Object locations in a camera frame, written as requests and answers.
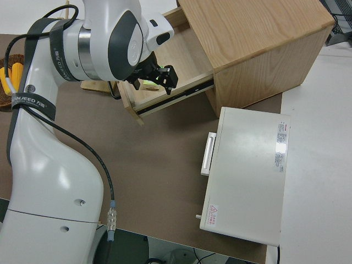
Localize brown wicker basket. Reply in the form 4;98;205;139
0;54;25;112

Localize brown table mat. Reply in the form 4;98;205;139
0;33;284;264

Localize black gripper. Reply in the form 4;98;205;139
127;52;179;96

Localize light wooden cabinet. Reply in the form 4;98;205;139
175;0;335;115

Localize black wire mesh basket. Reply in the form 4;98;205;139
320;0;352;46

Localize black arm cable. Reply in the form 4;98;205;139
5;4;118;244

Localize white oven appliance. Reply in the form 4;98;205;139
195;106;292;246

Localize light wooden drawer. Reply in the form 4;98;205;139
117;7;215;127

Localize black drawer handle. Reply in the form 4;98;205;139
109;81;122;100

